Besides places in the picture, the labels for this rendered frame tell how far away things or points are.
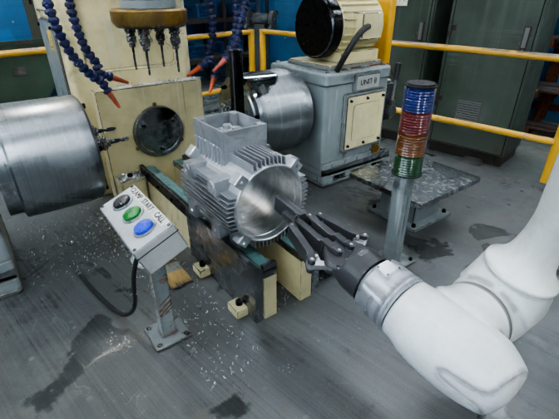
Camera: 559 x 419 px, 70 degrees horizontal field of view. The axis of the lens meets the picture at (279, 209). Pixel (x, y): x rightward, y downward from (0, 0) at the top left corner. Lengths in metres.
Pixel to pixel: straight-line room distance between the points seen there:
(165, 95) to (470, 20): 3.10
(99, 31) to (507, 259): 1.11
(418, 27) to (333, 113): 2.90
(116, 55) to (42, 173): 0.48
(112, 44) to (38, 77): 3.91
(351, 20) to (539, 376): 1.03
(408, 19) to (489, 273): 3.65
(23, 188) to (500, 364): 0.86
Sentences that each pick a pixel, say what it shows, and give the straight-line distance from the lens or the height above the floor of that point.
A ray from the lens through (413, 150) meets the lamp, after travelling 0.85.
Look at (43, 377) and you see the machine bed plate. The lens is 0.83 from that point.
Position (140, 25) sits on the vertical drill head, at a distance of 1.04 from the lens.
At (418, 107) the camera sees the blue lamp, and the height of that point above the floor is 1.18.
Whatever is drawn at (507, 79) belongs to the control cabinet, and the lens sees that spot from 3.86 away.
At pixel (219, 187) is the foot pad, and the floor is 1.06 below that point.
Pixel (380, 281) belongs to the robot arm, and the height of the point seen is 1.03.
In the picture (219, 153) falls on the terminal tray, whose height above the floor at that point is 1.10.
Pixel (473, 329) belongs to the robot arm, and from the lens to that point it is 0.53.
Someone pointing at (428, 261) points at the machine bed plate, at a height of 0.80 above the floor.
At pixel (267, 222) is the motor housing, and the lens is 0.84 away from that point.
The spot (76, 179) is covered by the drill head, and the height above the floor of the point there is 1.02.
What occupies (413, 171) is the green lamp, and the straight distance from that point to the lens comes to 0.87.
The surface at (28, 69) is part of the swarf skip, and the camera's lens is 5.14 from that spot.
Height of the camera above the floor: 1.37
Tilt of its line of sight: 29 degrees down
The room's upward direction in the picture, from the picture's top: straight up
